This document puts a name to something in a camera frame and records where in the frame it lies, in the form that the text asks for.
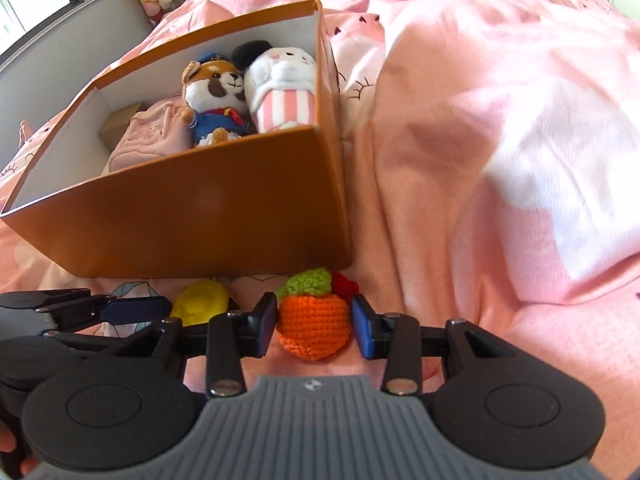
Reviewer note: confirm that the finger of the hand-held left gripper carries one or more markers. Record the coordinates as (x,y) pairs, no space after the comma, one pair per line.
(45,299)
(135,310)

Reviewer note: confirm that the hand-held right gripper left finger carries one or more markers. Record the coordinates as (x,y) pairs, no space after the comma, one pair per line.
(265,327)

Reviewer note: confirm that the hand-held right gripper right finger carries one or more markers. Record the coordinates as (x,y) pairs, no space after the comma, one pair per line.
(365,327)

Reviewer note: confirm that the orange crochet fruit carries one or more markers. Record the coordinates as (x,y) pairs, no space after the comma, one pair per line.
(312,325)

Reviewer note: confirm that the yellow toy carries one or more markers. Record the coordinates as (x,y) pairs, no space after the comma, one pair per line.
(200,302)

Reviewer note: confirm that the orange cardboard box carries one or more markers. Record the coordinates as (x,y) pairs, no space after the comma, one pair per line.
(200,210)

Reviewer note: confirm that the pink pouch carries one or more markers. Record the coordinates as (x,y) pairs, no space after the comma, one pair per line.
(150,135)

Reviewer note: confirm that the small brown box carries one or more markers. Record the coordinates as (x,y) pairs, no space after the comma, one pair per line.
(117,127)

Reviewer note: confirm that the pink striped white plush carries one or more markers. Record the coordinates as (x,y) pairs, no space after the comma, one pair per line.
(282,105)

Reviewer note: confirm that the brown fox plush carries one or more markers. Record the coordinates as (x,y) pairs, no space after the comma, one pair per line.
(217,85)

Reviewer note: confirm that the person's left hand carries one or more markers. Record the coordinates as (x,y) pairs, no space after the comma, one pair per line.
(7,440)

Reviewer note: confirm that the red crochet piece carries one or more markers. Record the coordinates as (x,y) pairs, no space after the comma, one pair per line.
(346,284)

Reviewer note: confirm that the pink printed blanket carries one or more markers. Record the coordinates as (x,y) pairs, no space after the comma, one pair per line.
(475,110)

